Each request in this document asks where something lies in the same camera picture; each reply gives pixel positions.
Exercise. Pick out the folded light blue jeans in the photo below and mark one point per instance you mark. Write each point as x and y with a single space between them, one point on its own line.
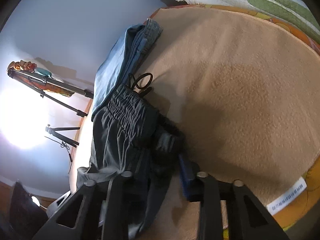
123 60

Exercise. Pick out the orange patterned cloth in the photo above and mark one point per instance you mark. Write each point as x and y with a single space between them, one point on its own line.
29 67

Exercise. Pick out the small black tripod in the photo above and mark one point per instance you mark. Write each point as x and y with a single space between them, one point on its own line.
56 133

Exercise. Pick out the teal cloth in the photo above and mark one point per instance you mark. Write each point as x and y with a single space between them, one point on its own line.
43 72

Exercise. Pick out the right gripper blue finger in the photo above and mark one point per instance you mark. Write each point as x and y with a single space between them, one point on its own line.
188 178

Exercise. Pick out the white clip-on lamp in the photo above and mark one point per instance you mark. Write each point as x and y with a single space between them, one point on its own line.
40 202

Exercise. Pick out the large grey tripod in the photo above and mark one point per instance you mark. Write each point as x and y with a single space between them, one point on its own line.
16 75

